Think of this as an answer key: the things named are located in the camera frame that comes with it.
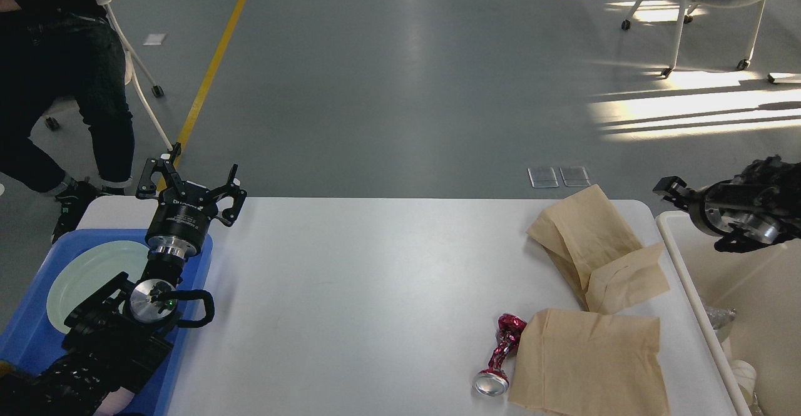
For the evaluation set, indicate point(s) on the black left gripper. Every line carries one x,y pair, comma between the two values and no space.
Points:
178,228

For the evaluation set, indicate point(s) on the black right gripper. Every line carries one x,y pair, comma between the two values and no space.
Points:
733,212

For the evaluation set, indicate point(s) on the brown paper bag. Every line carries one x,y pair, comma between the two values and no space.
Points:
591,244
582,363

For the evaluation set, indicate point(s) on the light green plate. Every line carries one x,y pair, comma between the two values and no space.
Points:
89,271

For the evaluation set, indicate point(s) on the pink mug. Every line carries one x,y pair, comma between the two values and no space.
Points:
115,402

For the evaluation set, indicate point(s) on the crushed red can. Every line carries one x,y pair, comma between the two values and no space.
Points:
493,381

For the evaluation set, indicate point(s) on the aluminium foil tray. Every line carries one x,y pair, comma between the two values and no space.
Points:
720,318

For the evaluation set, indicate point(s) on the white paper cup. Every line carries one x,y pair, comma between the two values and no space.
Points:
746,378

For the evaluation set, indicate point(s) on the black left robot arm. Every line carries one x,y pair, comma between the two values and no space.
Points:
118,336

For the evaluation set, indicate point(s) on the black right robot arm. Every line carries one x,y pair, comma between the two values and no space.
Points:
782,197

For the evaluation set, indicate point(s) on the white plastic bin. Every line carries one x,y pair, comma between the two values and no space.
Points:
764,287

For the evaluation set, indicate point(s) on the metal floor socket plate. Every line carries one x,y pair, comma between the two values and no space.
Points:
549,177

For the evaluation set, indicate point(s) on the seated person in black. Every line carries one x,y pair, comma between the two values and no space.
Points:
54,48

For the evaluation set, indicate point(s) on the blue plastic tray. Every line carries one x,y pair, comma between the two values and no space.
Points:
31,342

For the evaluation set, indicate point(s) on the grey office chair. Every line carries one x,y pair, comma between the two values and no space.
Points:
133,65

